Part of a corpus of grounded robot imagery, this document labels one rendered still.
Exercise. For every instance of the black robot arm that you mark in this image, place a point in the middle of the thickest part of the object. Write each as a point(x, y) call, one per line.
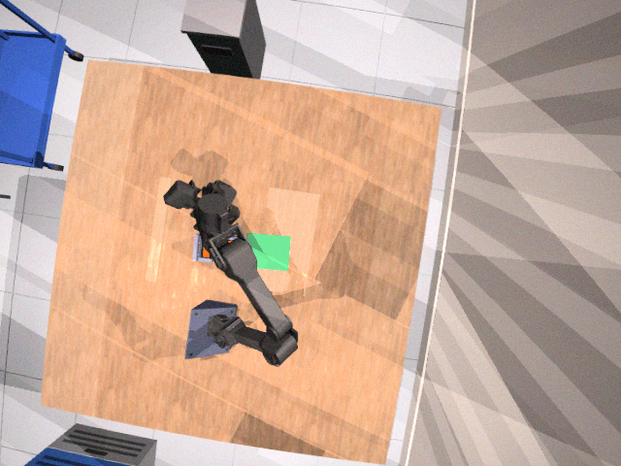
point(238, 262)

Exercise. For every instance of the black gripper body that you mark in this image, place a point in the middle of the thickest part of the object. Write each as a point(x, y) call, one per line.
point(181, 195)

